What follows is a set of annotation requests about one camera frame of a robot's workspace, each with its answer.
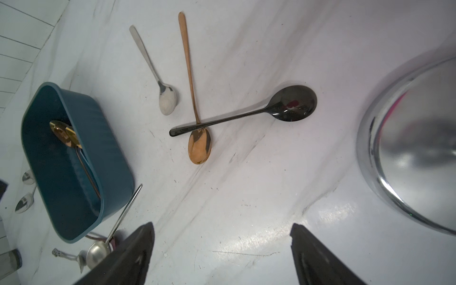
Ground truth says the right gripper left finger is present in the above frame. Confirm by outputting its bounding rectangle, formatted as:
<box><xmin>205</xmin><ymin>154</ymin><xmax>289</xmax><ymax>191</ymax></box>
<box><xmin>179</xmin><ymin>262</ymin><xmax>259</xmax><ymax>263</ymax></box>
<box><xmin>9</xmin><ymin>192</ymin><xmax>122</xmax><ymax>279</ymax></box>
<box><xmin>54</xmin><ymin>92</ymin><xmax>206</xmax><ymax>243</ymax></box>
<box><xmin>76</xmin><ymin>222</ymin><xmax>155</xmax><ymax>285</ymax></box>

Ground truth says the silver spoon with printed handle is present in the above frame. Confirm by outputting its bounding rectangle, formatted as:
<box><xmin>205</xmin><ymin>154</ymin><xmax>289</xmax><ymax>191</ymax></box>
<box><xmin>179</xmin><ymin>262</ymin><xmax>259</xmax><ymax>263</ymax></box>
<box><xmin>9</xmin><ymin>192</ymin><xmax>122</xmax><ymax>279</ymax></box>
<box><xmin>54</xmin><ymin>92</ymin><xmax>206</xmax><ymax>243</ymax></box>
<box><xmin>21</xmin><ymin>169</ymin><xmax>36</xmax><ymax>185</ymax></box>

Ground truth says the chrome wire cup rack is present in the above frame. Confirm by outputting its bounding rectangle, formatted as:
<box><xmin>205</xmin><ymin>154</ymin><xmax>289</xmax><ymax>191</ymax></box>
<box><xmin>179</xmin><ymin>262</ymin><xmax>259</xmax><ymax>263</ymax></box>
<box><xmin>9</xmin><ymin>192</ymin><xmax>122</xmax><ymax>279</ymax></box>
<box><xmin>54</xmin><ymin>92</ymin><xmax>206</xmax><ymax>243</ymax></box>
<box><xmin>356</xmin><ymin>55</ymin><xmax>456</xmax><ymax>235</ymax></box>

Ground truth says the plain silver round spoon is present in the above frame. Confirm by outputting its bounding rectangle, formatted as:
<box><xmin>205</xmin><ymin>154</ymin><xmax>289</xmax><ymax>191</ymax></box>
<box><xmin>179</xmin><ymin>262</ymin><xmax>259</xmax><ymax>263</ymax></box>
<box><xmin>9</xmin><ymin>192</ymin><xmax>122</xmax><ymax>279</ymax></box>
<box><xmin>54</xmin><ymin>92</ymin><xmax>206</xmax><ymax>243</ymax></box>
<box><xmin>15</xmin><ymin>185</ymin><xmax>38</xmax><ymax>214</ymax></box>

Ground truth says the small ornate silver spoon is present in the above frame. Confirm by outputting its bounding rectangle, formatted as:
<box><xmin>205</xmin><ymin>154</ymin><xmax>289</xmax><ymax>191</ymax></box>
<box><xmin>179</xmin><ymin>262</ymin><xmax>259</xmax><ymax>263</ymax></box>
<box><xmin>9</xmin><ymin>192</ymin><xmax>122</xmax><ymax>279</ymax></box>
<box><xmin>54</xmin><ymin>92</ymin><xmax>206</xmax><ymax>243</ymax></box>
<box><xmin>52</xmin><ymin>248</ymin><xmax>86</xmax><ymax>273</ymax></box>

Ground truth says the purple iridescent spoon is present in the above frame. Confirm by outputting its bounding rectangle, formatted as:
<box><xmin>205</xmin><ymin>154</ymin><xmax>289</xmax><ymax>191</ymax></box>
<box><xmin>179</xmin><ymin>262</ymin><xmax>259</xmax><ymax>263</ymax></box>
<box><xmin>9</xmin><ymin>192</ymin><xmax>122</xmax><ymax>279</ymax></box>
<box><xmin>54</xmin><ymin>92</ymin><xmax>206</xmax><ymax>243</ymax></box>
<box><xmin>85</xmin><ymin>233</ymin><xmax>117</xmax><ymax>250</ymax></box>

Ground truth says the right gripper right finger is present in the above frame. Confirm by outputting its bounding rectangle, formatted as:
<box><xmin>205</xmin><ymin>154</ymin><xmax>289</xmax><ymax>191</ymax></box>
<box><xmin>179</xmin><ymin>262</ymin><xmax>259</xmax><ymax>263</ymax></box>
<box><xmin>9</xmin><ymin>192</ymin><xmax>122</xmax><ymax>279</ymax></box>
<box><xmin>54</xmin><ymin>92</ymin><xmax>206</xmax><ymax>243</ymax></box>
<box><xmin>290</xmin><ymin>223</ymin><xmax>364</xmax><ymax>285</ymax></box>

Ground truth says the gold ornate handle spoon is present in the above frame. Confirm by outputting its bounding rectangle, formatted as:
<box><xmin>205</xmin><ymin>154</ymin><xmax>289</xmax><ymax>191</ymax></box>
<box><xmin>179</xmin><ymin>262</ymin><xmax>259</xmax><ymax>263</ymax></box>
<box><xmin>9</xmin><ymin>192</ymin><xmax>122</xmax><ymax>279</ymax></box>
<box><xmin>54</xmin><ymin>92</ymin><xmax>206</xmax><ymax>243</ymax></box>
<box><xmin>65</xmin><ymin>126</ymin><xmax>82</xmax><ymax>148</ymax></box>

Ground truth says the silver matte round spoon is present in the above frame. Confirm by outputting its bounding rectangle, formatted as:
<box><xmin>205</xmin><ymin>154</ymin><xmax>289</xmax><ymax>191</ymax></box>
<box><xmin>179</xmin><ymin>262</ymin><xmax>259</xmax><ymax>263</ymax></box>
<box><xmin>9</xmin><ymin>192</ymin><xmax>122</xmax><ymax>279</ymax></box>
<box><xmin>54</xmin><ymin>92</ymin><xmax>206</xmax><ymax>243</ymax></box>
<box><xmin>85</xmin><ymin>183</ymin><xmax>144</xmax><ymax>270</ymax></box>

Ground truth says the teal plastic storage box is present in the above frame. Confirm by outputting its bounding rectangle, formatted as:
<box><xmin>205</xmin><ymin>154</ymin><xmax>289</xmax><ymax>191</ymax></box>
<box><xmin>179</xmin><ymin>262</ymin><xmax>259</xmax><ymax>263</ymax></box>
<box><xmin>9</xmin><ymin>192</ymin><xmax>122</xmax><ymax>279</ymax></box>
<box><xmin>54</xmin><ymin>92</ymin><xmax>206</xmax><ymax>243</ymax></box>
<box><xmin>21</xmin><ymin>82</ymin><xmax>134</xmax><ymax>243</ymax></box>

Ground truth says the clear plastic cup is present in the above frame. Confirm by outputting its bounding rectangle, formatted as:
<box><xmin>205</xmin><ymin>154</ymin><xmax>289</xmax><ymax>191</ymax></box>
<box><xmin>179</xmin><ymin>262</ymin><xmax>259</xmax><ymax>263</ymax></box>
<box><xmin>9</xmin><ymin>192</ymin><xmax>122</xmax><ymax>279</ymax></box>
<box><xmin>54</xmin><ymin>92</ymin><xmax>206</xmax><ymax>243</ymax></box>
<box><xmin>0</xmin><ymin>249</ymin><xmax>23</xmax><ymax>280</ymax></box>

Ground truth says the copper round spoon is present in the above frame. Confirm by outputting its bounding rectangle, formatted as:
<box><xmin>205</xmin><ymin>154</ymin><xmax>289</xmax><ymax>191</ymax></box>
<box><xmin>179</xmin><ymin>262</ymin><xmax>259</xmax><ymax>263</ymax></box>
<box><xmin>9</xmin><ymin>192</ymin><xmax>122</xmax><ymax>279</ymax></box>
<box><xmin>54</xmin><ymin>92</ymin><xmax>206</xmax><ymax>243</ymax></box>
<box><xmin>49</xmin><ymin>120</ymin><xmax>101</xmax><ymax>199</ymax></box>

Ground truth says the black handled spoon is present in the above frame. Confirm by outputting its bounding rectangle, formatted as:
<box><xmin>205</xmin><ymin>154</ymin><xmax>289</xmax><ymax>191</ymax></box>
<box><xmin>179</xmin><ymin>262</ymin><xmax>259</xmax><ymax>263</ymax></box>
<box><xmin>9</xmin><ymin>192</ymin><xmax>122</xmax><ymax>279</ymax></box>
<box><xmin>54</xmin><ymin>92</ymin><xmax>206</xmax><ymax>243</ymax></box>
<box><xmin>169</xmin><ymin>85</ymin><xmax>318</xmax><ymax>137</ymax></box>

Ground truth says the rose gold long spoon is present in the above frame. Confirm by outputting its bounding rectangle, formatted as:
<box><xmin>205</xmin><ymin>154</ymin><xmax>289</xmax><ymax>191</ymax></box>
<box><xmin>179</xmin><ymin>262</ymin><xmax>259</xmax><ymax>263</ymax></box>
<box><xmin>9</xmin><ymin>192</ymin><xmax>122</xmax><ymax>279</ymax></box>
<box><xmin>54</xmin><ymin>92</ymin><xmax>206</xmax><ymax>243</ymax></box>
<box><xmin>178</xmin><ymin>12</ymin><xmax>212</xmax><ymax>165</ymax></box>

